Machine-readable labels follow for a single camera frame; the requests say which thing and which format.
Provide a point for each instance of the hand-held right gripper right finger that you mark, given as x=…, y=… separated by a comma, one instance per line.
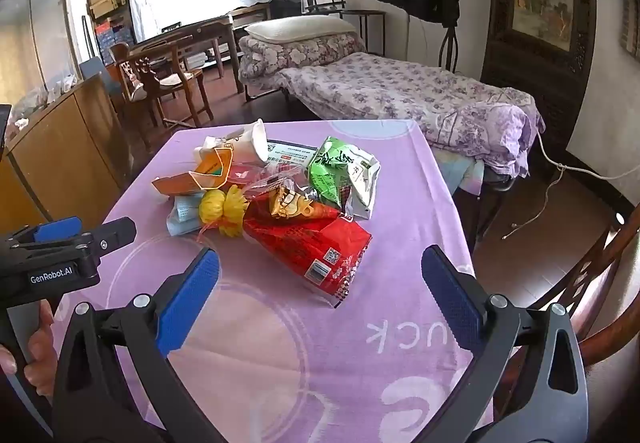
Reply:
x=452, y=298

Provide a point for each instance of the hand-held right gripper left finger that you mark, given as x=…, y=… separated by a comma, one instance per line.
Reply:
x=192, y=298

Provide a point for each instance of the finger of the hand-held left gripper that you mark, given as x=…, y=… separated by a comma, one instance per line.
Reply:
x=57, y=228
x=112, y=233

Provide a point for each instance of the yellow mesh bag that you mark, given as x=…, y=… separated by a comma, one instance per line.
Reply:
x=220, y=210

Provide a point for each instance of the orange carton box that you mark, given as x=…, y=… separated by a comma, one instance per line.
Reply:
x=210, y=168

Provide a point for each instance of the red snack packet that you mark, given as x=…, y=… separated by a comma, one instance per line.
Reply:
x=300, y=243

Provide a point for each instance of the orange patterned snack packet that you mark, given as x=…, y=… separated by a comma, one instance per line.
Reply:
x=290, y=205

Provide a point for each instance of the white paper cup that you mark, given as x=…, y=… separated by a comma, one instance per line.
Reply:
x=250, y=143

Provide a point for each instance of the pale teal medicine box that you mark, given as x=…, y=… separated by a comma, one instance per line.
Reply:
x=290, y=153

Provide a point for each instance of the green snack packet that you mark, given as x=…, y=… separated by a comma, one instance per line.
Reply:
x=330, y=173

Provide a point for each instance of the person's left hand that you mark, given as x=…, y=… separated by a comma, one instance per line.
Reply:
x=44, y=353

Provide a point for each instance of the purple tablecloth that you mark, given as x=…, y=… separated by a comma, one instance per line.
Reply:
x=300, y=353

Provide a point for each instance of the reddish wooden chair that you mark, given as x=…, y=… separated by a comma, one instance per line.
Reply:
x=600, y=273

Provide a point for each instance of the carved wooden chair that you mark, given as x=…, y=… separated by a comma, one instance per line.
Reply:
x=150, y=78

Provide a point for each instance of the blue chair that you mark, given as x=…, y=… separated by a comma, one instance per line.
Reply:
x=97, y=70

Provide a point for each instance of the long wooden table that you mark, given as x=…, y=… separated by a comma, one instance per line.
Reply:
x=200, y=33

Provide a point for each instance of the bed with floral sheet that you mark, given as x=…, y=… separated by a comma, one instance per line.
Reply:
x=390, y=88

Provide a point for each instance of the wooden shelf with boxes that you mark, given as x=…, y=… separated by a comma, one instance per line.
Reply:
x=107, y=8

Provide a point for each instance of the folded floral quilt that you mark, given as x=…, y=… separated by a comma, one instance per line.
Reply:
x=295, y=55

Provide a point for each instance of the white pillow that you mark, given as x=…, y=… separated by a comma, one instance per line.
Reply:
x=295, y=28

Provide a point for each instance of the black metal side table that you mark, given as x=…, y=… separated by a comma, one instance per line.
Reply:
x=365, y=15

